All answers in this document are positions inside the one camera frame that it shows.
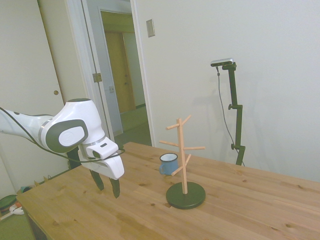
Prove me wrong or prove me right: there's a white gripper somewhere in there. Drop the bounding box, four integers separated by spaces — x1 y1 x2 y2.
78 147 125 200

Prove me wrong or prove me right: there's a blue enamel mug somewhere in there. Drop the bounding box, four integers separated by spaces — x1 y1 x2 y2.
159 152 179 176

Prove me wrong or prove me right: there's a wooden mug tree black base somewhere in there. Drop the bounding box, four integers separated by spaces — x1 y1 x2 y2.
159 114 207 210

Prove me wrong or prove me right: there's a white open door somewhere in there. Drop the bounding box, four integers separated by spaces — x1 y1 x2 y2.
82 0 124 137

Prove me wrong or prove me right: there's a white small tool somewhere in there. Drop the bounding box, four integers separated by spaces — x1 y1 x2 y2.
1 206 25 221

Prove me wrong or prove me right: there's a green round object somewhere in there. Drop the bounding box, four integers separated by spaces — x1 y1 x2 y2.
0 195 19 213

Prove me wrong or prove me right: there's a brown wooden door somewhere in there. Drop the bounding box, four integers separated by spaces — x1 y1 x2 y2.
104 31 137 115

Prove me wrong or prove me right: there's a white closet door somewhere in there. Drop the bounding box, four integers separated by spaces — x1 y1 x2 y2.
37 0 100 173

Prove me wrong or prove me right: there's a black camera stand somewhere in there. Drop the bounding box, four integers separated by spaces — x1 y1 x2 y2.
221 62 246 166

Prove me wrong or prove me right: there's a grey wall switch plate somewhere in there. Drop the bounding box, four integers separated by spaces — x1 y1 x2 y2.
146 18 156 38

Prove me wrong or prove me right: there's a silver depth camera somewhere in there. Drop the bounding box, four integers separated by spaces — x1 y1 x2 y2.
210 57 236 68

